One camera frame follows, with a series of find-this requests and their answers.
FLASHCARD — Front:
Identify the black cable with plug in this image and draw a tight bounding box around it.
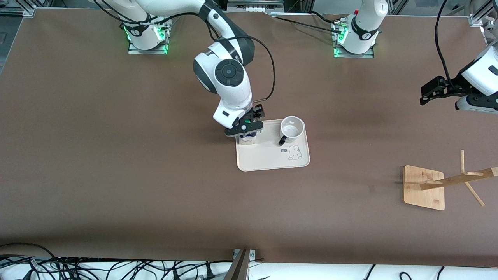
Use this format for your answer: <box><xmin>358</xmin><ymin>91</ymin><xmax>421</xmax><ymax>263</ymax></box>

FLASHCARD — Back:
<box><xmin>171</xmin><ymin>260</ymin><xmax>217</xmax><ymax>280</ymax></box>

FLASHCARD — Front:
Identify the white smiley mug black handle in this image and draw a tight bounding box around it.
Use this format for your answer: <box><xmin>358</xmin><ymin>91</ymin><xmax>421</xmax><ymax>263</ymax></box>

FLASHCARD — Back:
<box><xmin>278</xmin><ymin>116</ymin><xmax>305</xmax><ymax>147</ymax></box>

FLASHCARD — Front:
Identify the black cable on table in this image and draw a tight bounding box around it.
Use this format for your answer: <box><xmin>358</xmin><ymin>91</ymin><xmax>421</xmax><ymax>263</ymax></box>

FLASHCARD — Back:
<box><xmin>271</xmin><ymin>11</ymin><xmax>344</xmax><ymax>35</ymax></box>

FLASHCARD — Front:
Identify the aluminium frame profile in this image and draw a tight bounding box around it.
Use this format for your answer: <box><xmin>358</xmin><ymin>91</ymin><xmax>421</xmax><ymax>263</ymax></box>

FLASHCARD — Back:
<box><xmin>468</xmin><ymin>14</ymin><xmax>498</xmax><ymax>43</ymax></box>
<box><xmin>0</xmin><ymin>5</ymin><xmax>36</xmax><ymax>18</ymax></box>

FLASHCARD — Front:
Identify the grey power strip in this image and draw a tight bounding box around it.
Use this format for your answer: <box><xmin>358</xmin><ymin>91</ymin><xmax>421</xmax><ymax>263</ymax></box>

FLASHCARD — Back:
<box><xmin>227</xmin><ymin>0</ymin><xmax>285</xmax><ymax>13</ymax></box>

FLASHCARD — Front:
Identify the wooden cup hanging rack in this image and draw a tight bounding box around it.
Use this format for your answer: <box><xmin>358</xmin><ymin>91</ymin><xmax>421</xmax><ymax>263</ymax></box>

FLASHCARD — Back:
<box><xmin>403</xmin><ymin>150</ymin><xmax>498</xmax><ymax>211</ymax></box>

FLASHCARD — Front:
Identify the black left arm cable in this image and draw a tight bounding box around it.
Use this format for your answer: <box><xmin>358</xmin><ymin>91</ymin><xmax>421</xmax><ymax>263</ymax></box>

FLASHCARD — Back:
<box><xmin>435</xmin><ymin>0</ymin><xmax>463</xmax><ymax>91</ymax></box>

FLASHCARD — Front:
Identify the cream tray with rabbit print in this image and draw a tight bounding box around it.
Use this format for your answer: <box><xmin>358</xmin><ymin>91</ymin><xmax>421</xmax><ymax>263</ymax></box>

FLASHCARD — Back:
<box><xmin>235</xmin><ymin>119</ymin><xmax>311</xmax><ymax>172</ymax></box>

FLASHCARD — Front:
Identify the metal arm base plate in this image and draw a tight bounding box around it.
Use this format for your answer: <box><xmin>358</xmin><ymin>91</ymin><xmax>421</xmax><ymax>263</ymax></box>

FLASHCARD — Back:
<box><xmin>127</xmin><ymin>23</ymin><xmax>169</xmax><ymax>54</ymax></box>
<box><xmin>333</xmin><ymin>23</ymin><xmax>375</xmax><ymax>59</ymax></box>

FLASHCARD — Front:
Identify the aluminium camera mount profile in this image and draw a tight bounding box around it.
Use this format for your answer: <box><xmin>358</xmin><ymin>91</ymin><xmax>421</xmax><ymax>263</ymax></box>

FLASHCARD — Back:
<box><xmin>223</xmin><ymin>248</ymin><xmax>256</xmax><ymax>280</ymax></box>

